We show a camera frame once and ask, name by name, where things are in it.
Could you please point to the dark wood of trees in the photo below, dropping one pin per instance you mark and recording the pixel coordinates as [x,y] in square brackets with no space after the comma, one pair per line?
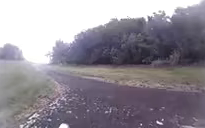
[140,40]
[8,53]

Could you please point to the green grass field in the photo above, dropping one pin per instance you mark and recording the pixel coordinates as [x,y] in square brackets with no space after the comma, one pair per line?
[10,86]

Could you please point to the robot's own part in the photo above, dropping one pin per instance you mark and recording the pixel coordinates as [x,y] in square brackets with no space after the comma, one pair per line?
[63,126]

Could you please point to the grass verge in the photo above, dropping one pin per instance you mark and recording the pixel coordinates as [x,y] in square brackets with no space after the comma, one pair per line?
[150,75]

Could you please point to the dark asphalt path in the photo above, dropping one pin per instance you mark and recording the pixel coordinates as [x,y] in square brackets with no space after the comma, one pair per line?
[116,103]

